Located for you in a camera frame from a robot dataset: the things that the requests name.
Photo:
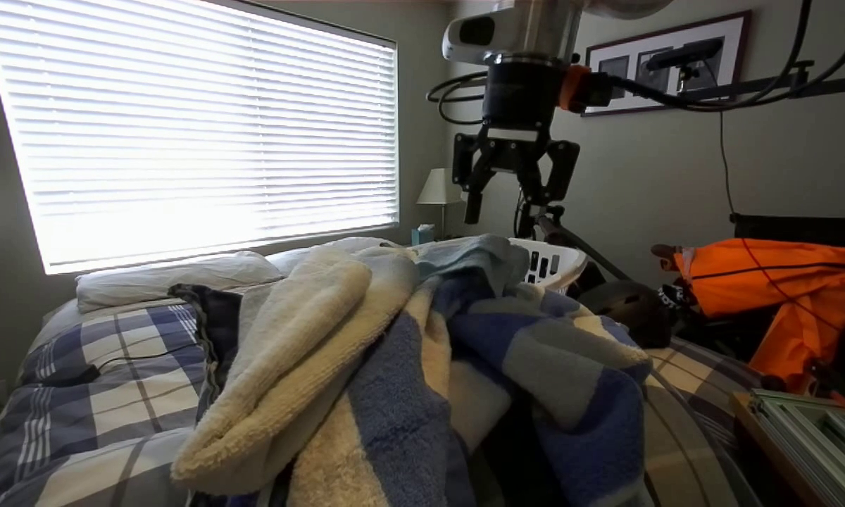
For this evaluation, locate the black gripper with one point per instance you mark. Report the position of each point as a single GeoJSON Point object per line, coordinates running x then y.
{"type": "Point", "coordinates": [523, 93]}

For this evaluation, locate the light blue towel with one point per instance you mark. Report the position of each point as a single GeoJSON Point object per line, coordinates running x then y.
{"type": "Point", "coordinates": [470, 256]}

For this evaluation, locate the white plastic laundry basket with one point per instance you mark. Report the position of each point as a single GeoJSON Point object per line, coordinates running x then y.
{"type": "Point", "coordinates": [550, 262]}

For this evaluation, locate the blue cream striped towel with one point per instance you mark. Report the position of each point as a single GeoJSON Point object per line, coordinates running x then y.
{"type": "Point", "coordinates": [395, 411]}

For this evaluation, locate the plain cream towel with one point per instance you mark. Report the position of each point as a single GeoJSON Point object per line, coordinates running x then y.
{"type": "Point", "coordinates": [283, 376]}

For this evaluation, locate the white shade table lamp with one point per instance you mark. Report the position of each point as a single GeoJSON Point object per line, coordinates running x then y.
{"type": "Point", "coordinates": [439, 187]}

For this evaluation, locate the black helmet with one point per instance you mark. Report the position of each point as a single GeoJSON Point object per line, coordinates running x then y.
{"type": "Point", "coordinates": [635, 314]}

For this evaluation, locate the white pillow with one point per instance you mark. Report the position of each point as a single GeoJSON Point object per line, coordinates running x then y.
{"type": "Point", "coordinates": [321, 248]}
{"type": "Point", "coordinates": [178, 278]}

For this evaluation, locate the orange jacket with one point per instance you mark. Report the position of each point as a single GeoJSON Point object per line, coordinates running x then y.
{"type": "Point", "coordinates": [780, 282]}

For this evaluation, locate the dark headboard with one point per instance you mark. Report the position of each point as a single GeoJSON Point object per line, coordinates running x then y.
{"type": "Point", "coordinates": [798, 228]}

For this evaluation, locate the white window blinds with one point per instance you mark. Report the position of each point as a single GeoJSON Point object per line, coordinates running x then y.
{"type": "Point", "coordinates": [208, 130]}

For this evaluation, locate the blue plaid comforter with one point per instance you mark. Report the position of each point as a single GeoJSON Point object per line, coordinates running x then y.
{"type": "Point", "coordinates": [114, 404]}

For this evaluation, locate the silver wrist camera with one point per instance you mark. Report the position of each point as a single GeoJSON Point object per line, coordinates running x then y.
{"type": "Point", "coordinates": [475, 33]}

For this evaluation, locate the black framed wall picture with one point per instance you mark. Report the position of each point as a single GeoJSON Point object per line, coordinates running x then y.
{"type": "Point", "coordinates": [621, 56]}

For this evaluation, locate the black stereo camera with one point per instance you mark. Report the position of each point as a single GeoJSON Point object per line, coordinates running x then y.
{"type": "Point", "coordinates": [687, 54]}

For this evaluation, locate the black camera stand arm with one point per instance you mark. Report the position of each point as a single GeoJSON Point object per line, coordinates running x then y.
{"type": "Point", "coordinates": [818, 86]}

